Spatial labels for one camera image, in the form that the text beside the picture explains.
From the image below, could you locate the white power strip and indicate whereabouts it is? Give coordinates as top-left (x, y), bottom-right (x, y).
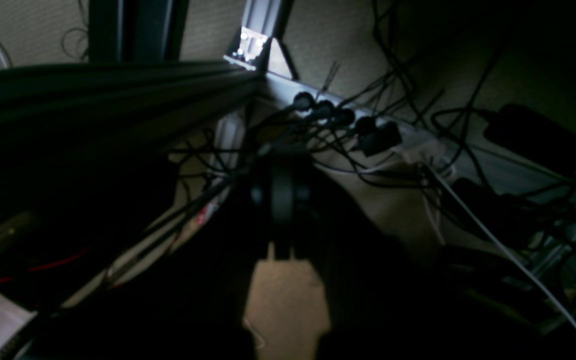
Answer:
top-left (286, 91), bottom-right (449, 166)

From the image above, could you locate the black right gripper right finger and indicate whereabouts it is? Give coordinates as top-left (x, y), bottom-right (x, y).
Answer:
top-left (293, 153), bottom-right (543, 360)

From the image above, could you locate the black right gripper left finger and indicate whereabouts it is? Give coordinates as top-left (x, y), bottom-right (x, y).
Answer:
top-left (43, 150), bottom-right (294, 360)

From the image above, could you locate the aluminium frame profile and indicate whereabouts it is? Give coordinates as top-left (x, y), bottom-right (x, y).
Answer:
top-left (222, 0), bottom-right (298, 80)

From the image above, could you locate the black power adapter brick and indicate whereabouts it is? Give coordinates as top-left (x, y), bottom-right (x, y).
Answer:
top-left (478, 104), bottom-right (576, 178)

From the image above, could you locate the white cable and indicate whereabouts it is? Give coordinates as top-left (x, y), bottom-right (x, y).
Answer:
top-left (420, 160), bottom-right (576, 360)

